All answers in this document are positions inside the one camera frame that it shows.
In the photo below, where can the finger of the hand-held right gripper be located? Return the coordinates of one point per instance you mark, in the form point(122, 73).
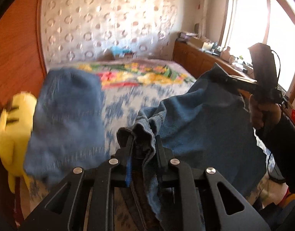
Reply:
point(246, 89)
point(230, 78)

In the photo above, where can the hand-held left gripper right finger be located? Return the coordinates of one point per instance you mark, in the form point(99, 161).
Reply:
point(161, 158)

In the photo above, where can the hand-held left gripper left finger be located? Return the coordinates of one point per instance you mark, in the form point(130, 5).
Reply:
point(128, 173)

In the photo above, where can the blue jeans pants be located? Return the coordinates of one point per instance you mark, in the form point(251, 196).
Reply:
point(65, 115)
point(200, 125)

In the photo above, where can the person's right forearm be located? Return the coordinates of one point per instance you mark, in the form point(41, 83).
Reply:
point(279, 149)

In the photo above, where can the folded blue jeans pants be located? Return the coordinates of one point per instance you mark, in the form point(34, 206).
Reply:
point(65, 115)

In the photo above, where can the person's right hand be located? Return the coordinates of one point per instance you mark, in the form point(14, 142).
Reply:
point(258, 113)

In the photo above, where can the white plastic bottle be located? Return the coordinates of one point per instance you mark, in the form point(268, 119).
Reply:
point(226, 53)

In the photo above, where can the wooden window cabinet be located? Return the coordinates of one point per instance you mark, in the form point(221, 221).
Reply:
point(195, 57)

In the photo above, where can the beige cardboard box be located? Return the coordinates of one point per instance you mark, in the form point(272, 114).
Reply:
point(196, 42)

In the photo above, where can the bright window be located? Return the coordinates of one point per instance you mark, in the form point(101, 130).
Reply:
point(253, 21)

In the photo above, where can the bed with blue floral sheet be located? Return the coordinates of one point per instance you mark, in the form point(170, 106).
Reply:
point(118, 101)

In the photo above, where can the beige window curtain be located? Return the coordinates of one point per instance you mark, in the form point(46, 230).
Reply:
point(203, 7)

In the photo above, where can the colourful flower blanket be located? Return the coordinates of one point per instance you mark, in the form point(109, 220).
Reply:
point(137, 73)

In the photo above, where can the yellow plush toy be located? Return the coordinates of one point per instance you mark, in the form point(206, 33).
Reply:
point(10, 134)

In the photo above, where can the person's black trouser leg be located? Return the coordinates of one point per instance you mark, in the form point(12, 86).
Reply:
point(277, 216)

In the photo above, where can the circle-patterned sheer curtain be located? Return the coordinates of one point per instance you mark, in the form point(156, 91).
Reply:
point(101, 19)

